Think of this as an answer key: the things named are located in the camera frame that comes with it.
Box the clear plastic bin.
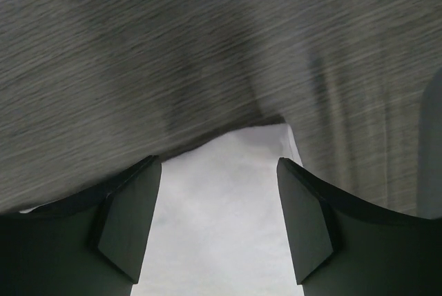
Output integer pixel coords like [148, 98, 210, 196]
[416, 71, 442, 219]

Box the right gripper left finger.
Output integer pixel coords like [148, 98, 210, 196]
[1, 156, 162, 296]

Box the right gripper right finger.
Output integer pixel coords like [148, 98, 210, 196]
[277, 158, 441, 296]

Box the white Coca-Cola t-shirt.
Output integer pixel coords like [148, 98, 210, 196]
[19, 122, 305, 296]

